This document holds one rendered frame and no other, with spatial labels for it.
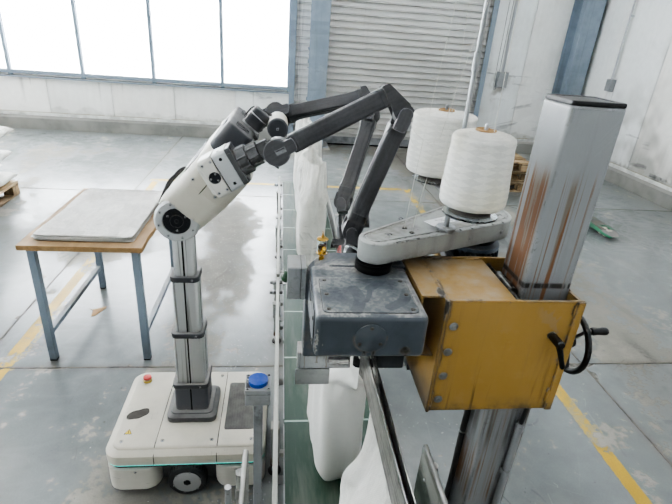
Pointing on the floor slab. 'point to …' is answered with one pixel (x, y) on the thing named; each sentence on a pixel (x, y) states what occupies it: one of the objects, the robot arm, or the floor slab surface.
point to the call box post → (257, 453)
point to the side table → (92, 277)
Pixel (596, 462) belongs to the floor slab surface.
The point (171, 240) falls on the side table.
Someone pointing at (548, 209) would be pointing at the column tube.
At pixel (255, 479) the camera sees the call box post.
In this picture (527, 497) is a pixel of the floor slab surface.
